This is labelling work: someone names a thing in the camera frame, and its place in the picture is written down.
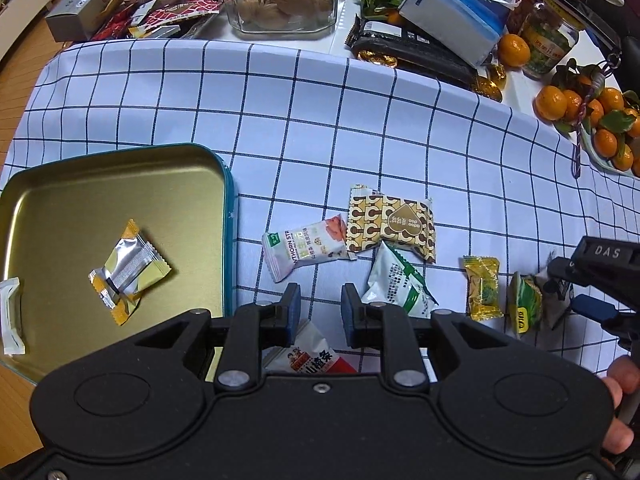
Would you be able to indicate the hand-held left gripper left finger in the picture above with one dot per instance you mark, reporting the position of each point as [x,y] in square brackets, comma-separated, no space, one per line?
[294,312]

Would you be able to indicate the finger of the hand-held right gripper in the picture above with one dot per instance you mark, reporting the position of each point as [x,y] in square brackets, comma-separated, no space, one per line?
[600,252]
[592,307]

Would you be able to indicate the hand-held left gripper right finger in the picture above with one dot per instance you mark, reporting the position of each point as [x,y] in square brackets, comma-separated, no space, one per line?
[346,317]

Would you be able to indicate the red white snack packet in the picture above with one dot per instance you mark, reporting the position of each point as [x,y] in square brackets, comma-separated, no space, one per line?
[315,355]

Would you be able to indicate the white snack packet green stripe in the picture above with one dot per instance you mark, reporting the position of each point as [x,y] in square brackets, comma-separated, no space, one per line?
[395,275]

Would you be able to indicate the green pea snack packet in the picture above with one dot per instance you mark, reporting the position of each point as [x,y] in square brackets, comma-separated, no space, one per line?
[525,305]

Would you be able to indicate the yellow candy packet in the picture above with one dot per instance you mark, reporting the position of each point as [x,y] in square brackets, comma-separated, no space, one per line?
[482,290]

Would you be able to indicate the teal tin tray gold inside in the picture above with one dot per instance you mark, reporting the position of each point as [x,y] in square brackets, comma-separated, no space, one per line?
[75,210]

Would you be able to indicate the person's right hand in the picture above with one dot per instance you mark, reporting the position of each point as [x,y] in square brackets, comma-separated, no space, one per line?
[616,385]

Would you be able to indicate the pink white snack packet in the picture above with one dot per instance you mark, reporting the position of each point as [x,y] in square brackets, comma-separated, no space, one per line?
[300,252]

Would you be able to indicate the glass fruit plate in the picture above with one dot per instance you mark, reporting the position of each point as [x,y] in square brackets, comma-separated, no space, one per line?
[600,161]

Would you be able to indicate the brown patterned snack packet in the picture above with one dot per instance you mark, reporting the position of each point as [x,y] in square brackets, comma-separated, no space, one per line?
[390,220]

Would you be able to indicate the pile of leafy mandarins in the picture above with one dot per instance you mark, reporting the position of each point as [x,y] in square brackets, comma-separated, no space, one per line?
[550,102]

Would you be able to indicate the silver yellow snack packet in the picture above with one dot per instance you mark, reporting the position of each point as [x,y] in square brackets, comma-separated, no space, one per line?
[127,270]

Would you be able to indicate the blue checked white tablecloth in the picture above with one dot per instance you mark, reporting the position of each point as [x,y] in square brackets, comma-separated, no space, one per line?
[350,135]

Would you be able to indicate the gold foil chocolate coin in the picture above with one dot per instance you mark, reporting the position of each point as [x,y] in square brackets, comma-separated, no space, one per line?
[497,72]
[380,58]
[487,86]

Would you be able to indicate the green label glass jar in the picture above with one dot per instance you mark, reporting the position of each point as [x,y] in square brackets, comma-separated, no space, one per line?
[547,45]

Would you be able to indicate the single mandarin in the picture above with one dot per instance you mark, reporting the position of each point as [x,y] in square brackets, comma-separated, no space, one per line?
[512,50]

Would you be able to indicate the black snack packet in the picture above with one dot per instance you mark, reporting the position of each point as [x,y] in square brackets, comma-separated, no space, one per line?
[405,47]

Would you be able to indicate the blue tissue box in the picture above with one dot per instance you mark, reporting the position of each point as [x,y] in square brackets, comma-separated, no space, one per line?
[450,15]

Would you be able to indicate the white stick snack packet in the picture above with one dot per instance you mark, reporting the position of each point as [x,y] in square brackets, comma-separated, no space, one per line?
[10,320]

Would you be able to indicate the pile of walnuts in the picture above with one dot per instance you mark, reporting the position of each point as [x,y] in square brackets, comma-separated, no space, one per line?
[285,0]

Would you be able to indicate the pile of candy wrappers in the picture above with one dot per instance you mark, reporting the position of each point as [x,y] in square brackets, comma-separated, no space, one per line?
[165,10]

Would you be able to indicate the grey cardboard box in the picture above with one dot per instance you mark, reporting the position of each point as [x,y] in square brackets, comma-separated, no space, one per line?
[80,15]

